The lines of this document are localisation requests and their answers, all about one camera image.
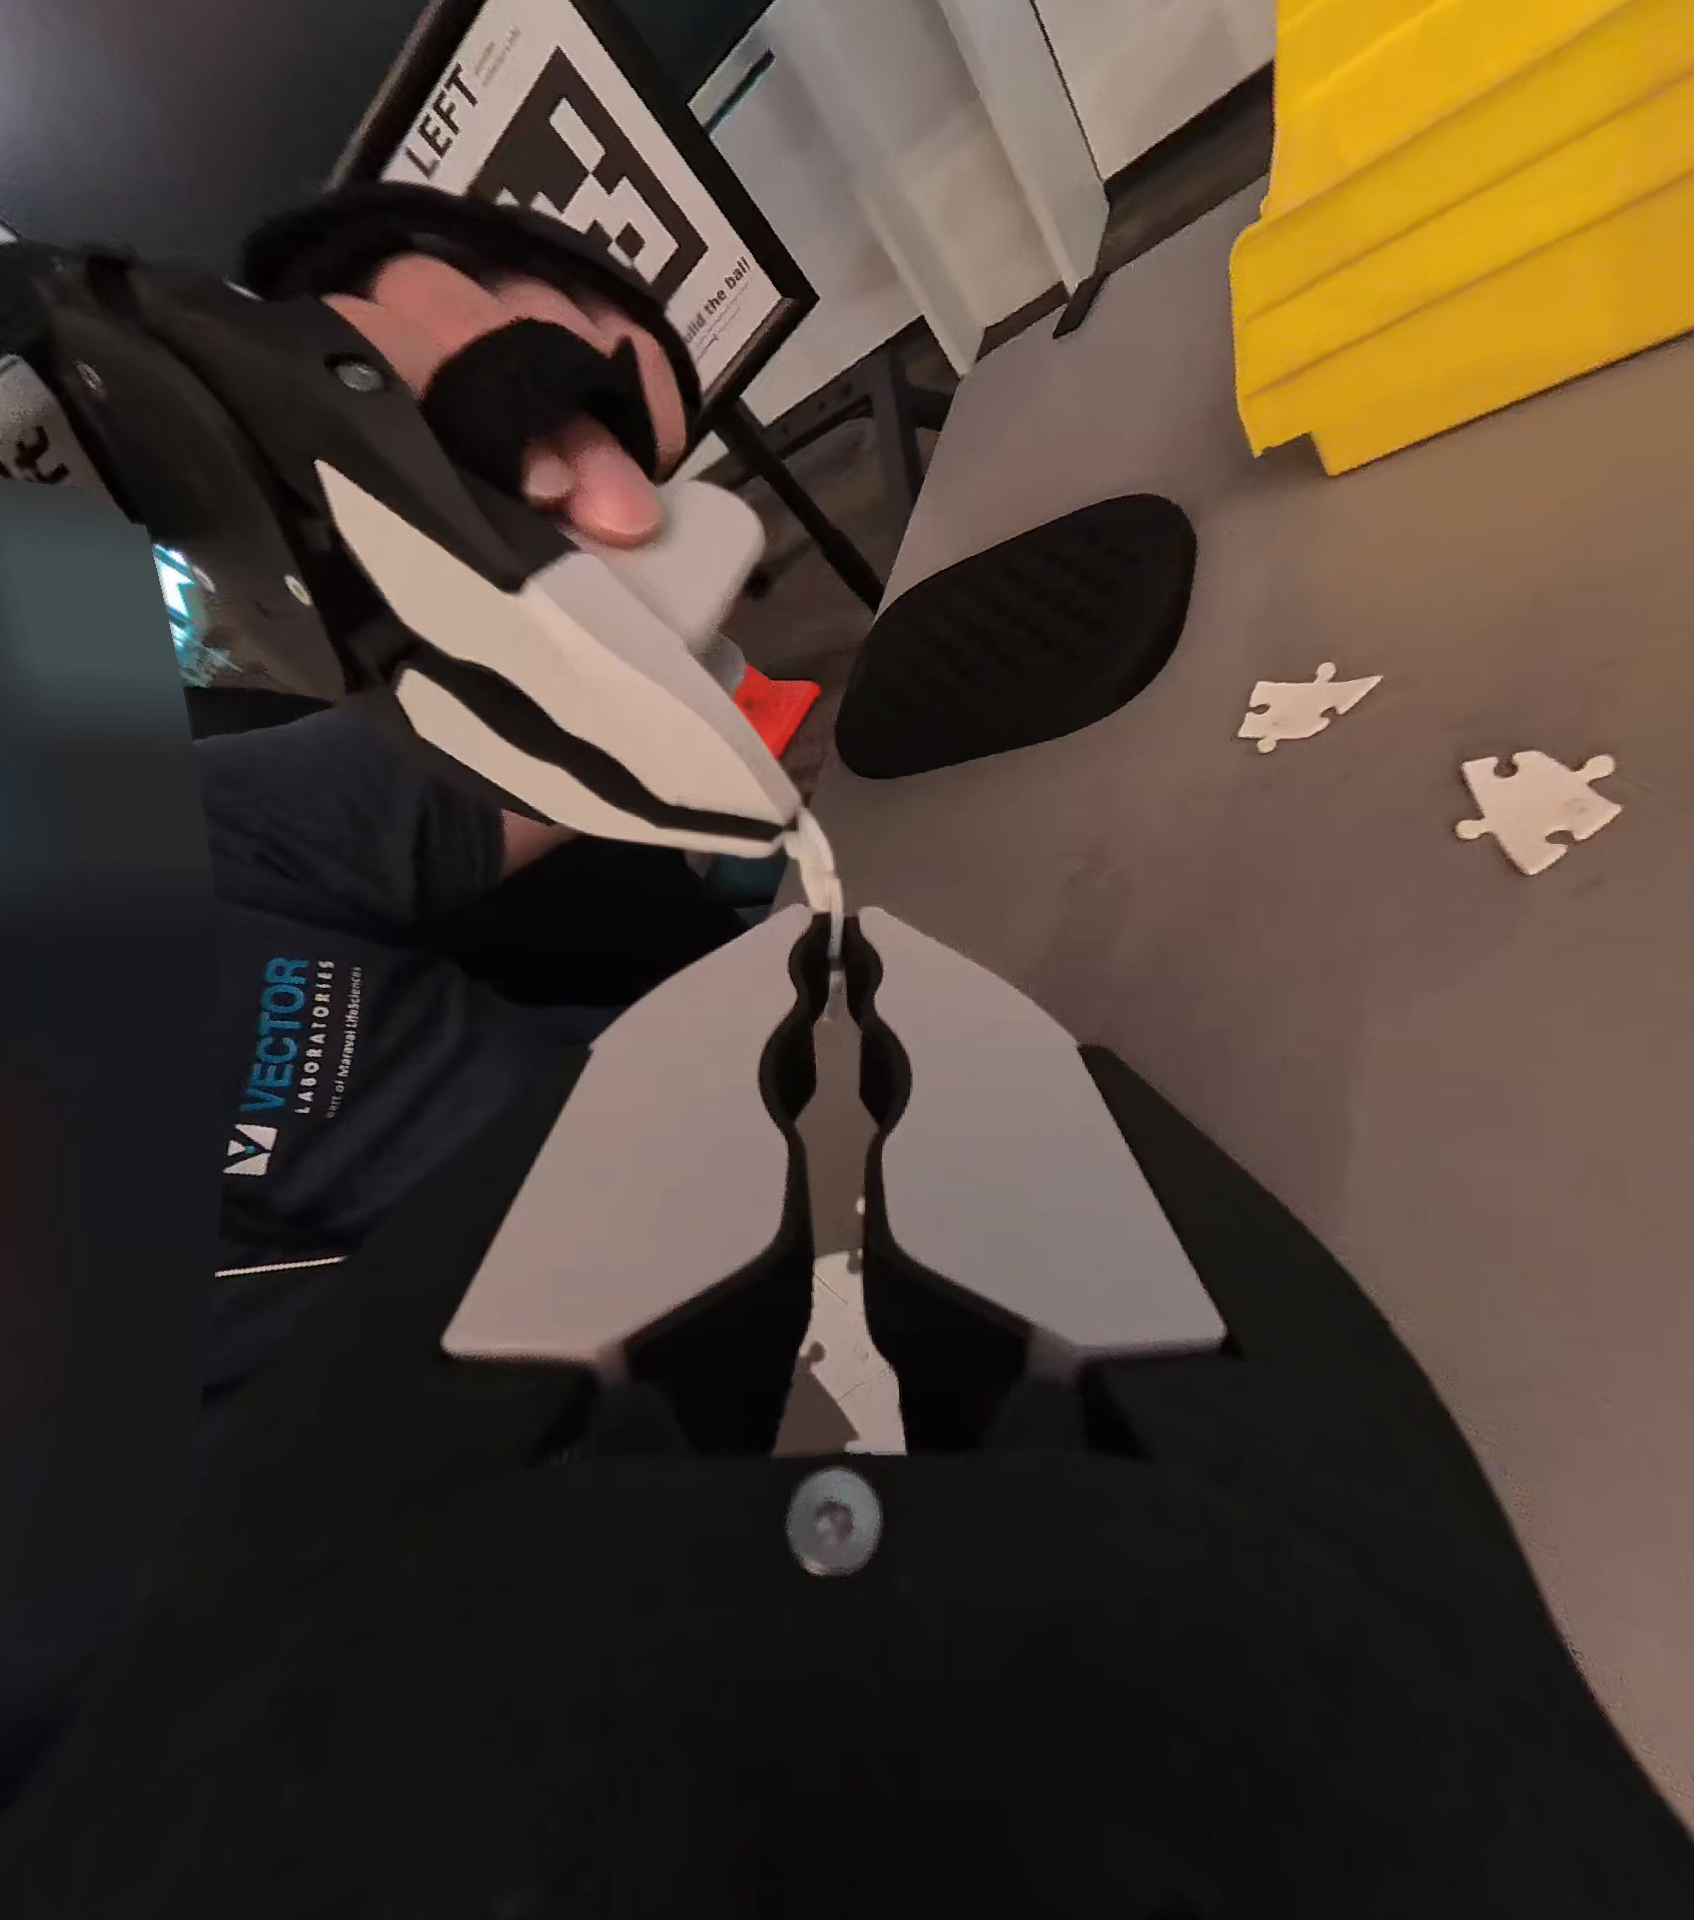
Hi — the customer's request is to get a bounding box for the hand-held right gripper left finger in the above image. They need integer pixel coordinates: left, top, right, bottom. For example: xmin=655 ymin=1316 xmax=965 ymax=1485
xmin=446 ymin=907 xmax=835 ymax=1375

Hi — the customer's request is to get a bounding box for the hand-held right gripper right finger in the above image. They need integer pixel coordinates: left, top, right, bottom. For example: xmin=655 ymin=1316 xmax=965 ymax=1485
xmin=849 ymin=902 xmax=1233 ymax=1375

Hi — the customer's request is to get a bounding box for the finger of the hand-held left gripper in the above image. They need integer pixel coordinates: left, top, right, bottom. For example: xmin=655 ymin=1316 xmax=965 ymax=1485
xmin=315 ymin=456 xmax=804 ymax=837
xmin=393 ymin=659 xmax=776 ymax=866

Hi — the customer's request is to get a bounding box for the assembled white puzzle section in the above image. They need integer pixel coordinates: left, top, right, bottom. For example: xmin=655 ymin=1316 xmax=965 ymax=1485
xmin=780 ymin=1246 xmax=917 ymax=1464

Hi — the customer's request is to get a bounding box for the white puzzle piece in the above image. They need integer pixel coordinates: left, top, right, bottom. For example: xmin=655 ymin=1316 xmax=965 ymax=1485
xmin=768 ymin=788 xmax=855 ymax=968

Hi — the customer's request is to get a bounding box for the scattered loose puzzle pieces group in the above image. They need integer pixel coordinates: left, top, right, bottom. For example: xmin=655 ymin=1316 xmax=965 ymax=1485
xmin=1234 ymin=659 xmax=1625 ymax=878

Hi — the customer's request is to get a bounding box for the person's left hand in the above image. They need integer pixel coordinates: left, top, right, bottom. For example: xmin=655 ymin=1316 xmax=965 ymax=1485
xmin=338 ymin=248 xmax=675 ymax=549

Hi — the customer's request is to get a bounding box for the red object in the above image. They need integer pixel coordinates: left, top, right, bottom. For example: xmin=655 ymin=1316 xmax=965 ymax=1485
xmin=728 ymin=668 xmax=827 ymax=759

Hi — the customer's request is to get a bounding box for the black chair armrest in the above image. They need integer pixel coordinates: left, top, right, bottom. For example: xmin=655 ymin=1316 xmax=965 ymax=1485
xmin=835 ymin=496 xmax=1205 ymax=780

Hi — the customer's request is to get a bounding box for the yellow storage bin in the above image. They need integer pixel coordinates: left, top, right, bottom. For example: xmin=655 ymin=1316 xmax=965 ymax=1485
xmin=1230 ymin=0 xmax=1694 ymax=476

